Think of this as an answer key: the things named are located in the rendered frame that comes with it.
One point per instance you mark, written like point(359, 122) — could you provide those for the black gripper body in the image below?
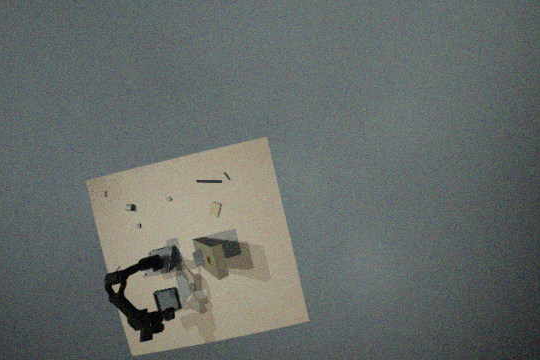
point(168, 314)

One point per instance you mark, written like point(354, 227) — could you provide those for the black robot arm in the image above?
point(137, 319)

